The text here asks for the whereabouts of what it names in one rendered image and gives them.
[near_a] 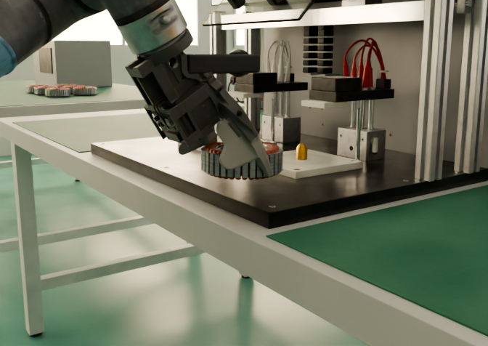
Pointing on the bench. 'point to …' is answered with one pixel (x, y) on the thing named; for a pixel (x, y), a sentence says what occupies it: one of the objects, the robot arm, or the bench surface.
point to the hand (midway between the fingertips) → (244, 163)
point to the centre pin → (301, 152)
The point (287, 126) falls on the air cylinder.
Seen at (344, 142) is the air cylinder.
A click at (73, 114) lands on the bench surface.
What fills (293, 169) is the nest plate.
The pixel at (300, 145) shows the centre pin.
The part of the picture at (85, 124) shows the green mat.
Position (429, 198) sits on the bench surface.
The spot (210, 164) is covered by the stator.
